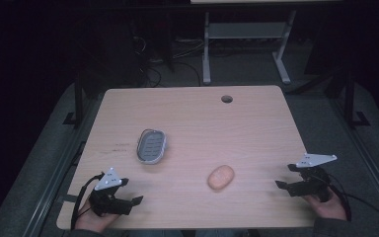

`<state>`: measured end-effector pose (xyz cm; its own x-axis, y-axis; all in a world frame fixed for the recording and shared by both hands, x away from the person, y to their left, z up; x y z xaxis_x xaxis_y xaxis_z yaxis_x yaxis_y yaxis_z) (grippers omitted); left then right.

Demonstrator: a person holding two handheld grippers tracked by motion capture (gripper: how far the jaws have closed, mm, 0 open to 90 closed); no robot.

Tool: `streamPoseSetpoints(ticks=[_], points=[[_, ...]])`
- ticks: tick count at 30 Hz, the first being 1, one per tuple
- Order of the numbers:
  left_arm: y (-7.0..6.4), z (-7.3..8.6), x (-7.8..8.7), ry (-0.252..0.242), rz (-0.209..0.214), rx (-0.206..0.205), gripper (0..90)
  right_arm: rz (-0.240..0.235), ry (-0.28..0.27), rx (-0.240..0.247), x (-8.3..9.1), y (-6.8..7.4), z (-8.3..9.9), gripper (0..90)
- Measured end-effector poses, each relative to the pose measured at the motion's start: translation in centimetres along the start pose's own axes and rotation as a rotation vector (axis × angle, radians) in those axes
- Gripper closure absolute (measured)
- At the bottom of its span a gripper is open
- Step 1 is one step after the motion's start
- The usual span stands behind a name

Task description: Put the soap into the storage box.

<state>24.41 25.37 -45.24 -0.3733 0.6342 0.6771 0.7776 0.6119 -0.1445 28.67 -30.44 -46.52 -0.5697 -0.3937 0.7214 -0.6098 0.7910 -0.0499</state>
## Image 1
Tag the aluminium rail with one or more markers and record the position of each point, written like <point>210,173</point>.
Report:
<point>368,164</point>
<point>54,184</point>

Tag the person's left hand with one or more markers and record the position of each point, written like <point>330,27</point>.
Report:
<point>93,220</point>

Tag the grey oval soap dish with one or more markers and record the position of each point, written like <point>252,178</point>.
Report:
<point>151,146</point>

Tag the person's right hand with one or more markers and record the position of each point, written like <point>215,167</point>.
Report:
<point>329,209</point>

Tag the brown potato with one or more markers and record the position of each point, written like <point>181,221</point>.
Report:
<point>220,177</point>

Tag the white metal desk frame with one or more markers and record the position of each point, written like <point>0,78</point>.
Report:
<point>243,30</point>

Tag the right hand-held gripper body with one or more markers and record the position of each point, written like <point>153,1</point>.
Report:
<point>311,184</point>

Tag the black metal stand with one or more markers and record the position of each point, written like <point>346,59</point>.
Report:
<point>350,98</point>
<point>78,98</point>

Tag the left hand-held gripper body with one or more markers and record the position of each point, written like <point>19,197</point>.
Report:
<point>110,204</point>

